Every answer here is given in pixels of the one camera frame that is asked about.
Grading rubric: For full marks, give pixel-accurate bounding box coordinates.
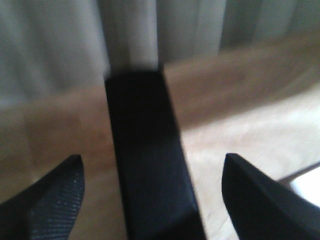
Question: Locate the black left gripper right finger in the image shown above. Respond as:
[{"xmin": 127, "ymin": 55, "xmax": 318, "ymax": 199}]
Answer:
[{"xmin": 221, "ymin": 153, "xmax": 320, "ymax": 240}]

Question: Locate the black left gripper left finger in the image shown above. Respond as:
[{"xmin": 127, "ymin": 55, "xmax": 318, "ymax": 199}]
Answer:
[{"xmin": 0, "ymin": 155, "xmax": 85, "ymax": 240}]

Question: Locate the white paper sheet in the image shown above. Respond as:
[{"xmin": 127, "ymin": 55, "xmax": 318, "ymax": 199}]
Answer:
[{"xmin": 288, "ymin": 162, "xmax": 320, "ymax": 207}]

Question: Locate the black stapler with orange tab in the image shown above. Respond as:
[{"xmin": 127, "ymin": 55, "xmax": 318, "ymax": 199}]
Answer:
[{"xmin": 105, "ymin": 71, "xmax": 206, "ymax": 240}]

